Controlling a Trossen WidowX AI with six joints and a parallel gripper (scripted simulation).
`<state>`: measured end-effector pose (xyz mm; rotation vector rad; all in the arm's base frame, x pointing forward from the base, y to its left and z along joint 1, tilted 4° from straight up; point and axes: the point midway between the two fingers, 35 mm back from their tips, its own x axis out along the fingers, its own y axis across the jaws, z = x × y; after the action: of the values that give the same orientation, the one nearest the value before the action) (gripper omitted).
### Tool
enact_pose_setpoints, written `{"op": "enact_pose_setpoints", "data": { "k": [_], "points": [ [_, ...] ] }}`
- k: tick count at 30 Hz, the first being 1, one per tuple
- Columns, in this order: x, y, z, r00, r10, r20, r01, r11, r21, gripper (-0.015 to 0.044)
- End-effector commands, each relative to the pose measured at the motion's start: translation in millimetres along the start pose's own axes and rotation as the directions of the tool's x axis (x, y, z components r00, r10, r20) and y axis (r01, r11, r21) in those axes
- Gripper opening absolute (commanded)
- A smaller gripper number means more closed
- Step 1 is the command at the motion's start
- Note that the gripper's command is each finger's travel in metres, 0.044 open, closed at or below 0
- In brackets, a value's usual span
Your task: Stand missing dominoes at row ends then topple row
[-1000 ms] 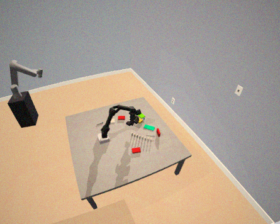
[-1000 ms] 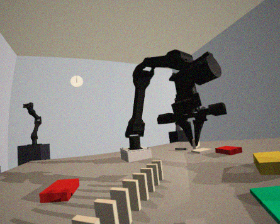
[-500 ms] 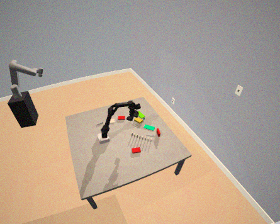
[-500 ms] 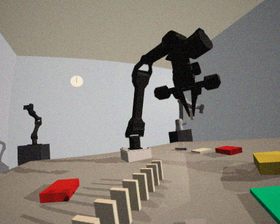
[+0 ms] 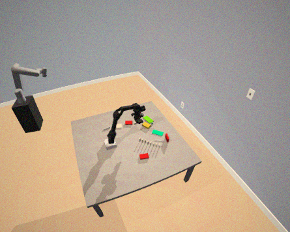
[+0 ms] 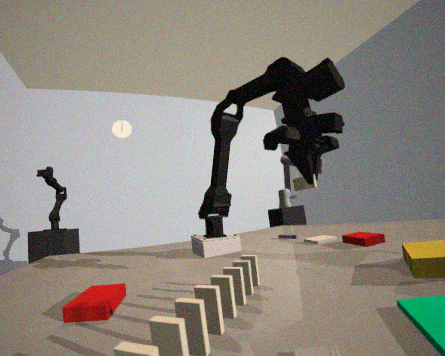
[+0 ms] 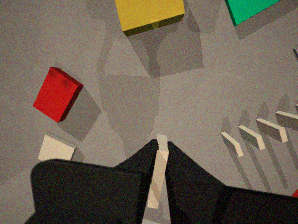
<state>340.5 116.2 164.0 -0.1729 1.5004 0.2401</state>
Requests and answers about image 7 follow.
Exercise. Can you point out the yellow rectangular block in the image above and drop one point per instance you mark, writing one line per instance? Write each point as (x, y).
(137, 16)

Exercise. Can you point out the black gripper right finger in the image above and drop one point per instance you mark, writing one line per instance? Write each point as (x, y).
(197, 197)

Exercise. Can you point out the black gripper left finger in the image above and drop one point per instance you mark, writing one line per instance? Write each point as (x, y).
(119, 191)

